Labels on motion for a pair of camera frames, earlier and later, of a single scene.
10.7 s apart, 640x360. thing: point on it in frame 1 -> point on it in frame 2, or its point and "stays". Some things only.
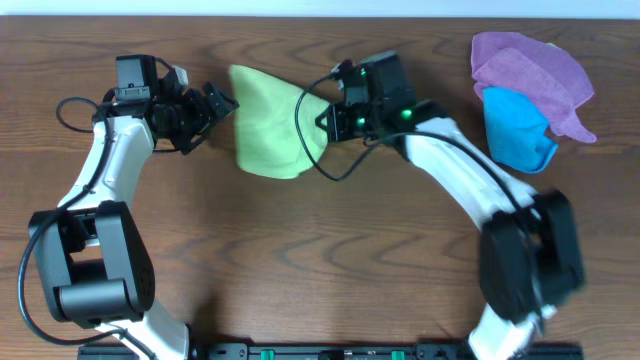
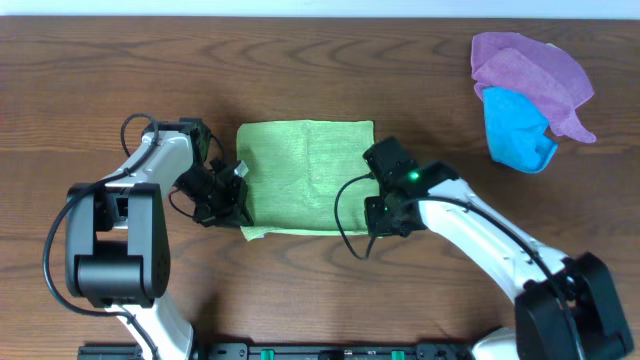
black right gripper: x=341 y=129 -> x=375 y=224
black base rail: x=335 y=351 stays
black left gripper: x=204 y=117 -> x=231 y=212
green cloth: x=266 y=134 -> x=294 y=171
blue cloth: x=516 y=131 stays
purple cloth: x=555 y=83 stays
